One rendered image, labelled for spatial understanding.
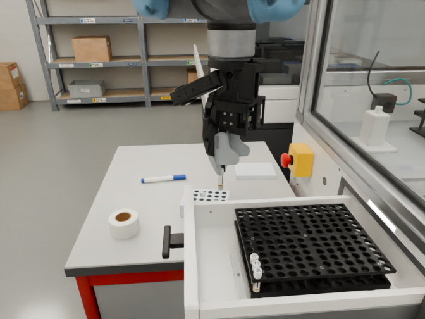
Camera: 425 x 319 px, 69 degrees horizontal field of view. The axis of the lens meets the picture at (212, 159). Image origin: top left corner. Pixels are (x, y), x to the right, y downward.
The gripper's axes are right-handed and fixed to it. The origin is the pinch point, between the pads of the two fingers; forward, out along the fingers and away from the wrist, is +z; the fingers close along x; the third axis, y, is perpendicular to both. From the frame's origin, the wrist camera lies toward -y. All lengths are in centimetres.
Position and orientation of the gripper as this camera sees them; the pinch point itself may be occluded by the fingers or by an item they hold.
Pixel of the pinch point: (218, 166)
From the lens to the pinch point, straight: 59.4
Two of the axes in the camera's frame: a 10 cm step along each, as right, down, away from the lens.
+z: 0.0, 9.0, 4.3
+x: 5.2, -3.7, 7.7
